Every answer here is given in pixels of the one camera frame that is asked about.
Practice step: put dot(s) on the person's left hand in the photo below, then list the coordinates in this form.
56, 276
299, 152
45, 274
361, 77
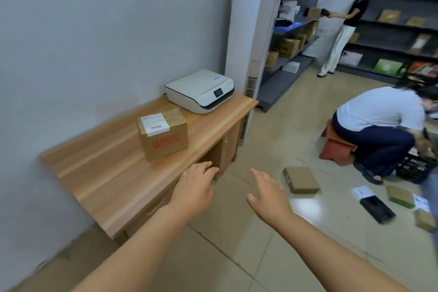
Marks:
193, 189

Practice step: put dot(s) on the person's right hand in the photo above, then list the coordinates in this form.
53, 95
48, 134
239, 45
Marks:
270, 202

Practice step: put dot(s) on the person's left thumb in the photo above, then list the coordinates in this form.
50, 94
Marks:
214, 172

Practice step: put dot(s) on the person's right thumb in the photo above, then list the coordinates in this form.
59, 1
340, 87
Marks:
252, 201

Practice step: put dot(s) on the person's left forearm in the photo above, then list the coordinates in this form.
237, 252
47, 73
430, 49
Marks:
143, 247

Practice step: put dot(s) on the person's right forearm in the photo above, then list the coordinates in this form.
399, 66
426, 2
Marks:
335, 257

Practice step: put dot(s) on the flat brown cardboard box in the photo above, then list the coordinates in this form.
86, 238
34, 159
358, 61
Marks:
303, 180

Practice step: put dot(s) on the labelled cardboard box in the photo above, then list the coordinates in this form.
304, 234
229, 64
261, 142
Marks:
164, 137

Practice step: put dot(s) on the white printer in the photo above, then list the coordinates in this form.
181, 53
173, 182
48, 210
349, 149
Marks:
198, 91

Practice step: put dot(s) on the wooden desk cabinet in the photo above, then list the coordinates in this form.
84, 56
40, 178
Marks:
119, 172

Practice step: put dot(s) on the red plastic stool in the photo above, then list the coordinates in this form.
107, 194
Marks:
335, 149

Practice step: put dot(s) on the white flat box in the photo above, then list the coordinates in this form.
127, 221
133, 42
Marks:
363, 192

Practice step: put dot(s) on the grey metal shelf rack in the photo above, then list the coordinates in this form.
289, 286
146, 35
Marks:
284, 79

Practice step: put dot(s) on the black flat box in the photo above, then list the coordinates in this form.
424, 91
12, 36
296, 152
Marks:
378, 210

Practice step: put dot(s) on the small brown carton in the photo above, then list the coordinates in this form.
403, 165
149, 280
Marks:
272, 59

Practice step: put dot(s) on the brown printed carton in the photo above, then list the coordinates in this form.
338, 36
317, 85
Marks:
288, 47

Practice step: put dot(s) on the green and brown box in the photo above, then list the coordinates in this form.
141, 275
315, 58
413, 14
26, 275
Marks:
400, 196

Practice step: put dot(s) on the white standing air conditioner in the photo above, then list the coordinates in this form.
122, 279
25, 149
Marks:
249, 28

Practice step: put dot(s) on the blue tray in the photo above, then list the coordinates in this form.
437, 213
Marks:
286, 27

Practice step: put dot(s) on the black plastic crate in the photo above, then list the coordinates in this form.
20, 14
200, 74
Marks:
415, 168

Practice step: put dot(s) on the white paper sheet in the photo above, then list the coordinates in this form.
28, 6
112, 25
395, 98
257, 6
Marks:
421, 201

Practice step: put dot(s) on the small brown cardboard box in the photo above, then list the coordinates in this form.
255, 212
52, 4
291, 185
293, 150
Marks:
424, 220

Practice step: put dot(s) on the white flat packet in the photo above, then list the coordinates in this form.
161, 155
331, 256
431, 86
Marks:
351, 58

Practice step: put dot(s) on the stack of white packets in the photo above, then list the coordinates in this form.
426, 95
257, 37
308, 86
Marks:
289, 9

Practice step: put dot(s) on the small cardboard parcel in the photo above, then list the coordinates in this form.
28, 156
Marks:
314, 12

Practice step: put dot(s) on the green flat box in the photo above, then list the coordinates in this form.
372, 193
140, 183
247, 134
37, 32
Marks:
387, 67

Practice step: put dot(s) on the dark metal shelf rack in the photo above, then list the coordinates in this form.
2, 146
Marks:
386, 37

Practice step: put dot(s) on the red patterned box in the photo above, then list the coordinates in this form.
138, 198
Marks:
424, 70

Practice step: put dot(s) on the flat brown packet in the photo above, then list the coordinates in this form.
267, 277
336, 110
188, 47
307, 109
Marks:
415, 21
389, 16
420, 43

